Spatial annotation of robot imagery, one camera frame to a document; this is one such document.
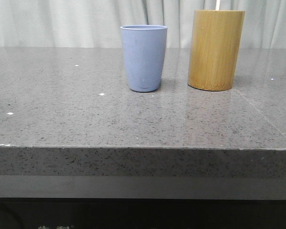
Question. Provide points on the bamboo cylindrical holder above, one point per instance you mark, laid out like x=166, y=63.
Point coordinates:
x=215, y=44

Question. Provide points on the blue plastic cup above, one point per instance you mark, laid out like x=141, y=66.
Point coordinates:
x=144, y=49

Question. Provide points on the pale green curtain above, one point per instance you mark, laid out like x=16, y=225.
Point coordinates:
x=96, y=23

